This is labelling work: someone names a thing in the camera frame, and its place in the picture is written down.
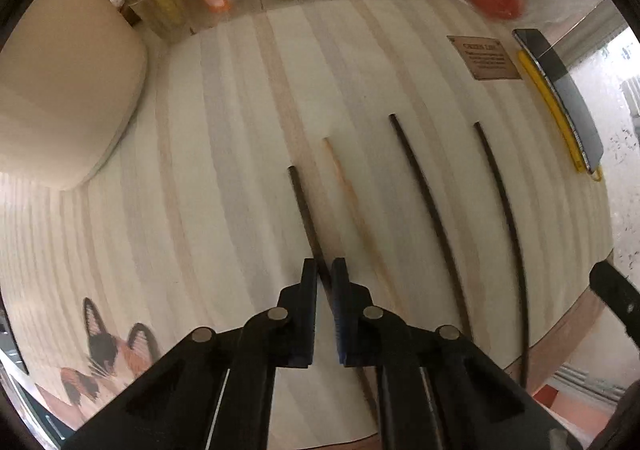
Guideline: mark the black phone in yellow case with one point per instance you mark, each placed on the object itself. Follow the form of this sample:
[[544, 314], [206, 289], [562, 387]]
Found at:
[[565, 89]]

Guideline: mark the striped cat print tablecloth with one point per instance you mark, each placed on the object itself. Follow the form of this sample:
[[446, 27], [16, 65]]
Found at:
[[225, 129]]

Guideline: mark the light wooden chopstick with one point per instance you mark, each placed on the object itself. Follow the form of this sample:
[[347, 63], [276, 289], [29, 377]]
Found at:
[[350, 190]]

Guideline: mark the dark wooden chopstick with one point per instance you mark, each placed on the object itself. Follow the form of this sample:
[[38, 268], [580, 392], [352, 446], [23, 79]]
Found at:
[[430, 200], [305, 215], [510, 215]]

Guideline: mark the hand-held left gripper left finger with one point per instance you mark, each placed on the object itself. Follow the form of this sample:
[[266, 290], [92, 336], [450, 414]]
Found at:
[[307, 315]]

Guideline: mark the brown label patch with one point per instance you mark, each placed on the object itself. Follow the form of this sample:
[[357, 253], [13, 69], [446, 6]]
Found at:
[[487, 57]]

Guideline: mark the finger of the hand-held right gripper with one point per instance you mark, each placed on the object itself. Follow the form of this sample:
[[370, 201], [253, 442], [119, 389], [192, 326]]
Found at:
[[612, 295]]

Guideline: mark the cream utensil holder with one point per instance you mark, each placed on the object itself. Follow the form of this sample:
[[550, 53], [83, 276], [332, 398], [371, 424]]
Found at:
[[65, 79]]

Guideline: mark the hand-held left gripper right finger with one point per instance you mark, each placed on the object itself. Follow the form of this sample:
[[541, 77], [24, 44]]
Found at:
[[341, 320]]

